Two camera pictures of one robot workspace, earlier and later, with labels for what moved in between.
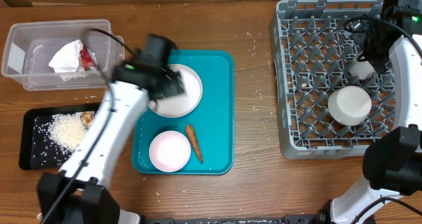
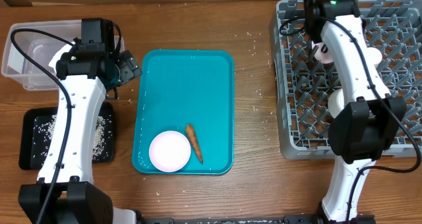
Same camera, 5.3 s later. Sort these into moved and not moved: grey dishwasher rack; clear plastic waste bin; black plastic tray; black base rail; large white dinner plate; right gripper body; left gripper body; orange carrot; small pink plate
Moved: right gripper body; large white dinner plate; left gripper body
Not moved: small pink plate; black plastic tray; orange carrot; black base rail; grey dishwasher rack; clear plastic waste bin
